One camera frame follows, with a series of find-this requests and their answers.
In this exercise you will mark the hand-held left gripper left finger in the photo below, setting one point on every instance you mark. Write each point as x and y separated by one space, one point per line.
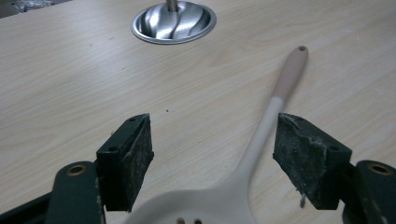
124 168

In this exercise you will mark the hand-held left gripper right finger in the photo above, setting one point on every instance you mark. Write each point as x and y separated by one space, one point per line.
308 165

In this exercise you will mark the white slotted spatula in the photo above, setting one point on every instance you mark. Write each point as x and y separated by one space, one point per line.
264 130

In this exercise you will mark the silver metal bowl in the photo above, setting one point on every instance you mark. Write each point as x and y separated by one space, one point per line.
174 23

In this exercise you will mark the metal stand pole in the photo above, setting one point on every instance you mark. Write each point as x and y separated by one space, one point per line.
172 4

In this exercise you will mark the crumpled clear plastic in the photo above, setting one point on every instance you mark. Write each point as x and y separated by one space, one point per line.
28 4

